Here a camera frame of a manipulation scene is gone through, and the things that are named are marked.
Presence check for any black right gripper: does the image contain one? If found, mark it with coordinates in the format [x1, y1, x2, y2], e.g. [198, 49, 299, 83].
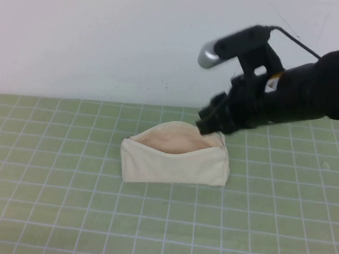
[194, 68, 276, 142]

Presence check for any cream fabric pencil case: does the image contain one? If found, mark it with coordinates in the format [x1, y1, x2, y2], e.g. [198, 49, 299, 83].
[117, 115, 236, 193]

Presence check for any green grid table mat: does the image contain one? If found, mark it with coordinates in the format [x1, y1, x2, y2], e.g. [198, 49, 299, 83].
[0, 88, 339, 254]

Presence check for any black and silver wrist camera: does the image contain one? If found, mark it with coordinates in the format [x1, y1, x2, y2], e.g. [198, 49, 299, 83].
[196, 18, 288, 80]

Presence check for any thin black camera cable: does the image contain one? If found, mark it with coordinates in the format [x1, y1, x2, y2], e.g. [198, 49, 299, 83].
[266, 24, 325, 60]

